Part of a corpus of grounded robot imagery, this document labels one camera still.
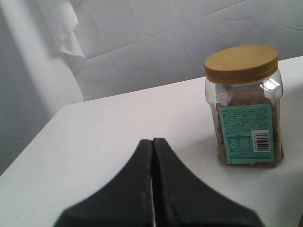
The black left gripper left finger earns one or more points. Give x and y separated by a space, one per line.
126 201

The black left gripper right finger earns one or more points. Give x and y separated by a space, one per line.
222 196

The clear jar gold lid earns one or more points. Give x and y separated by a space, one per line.
243 88

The white backdrop cloth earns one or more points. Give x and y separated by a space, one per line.
59 52

